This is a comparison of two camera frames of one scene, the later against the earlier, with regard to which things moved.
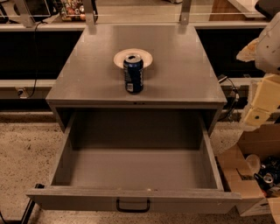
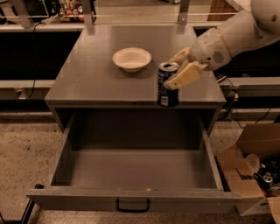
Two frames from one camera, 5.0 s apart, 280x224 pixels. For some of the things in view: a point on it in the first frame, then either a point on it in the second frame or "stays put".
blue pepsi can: (134, 74) -> (167, 98)
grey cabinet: (180, 75) stays put
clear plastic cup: (254, 162) stays put
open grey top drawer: (169, 157) stays put
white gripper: (269, 48) -> (209, 48)
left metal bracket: (21, 9) stays put
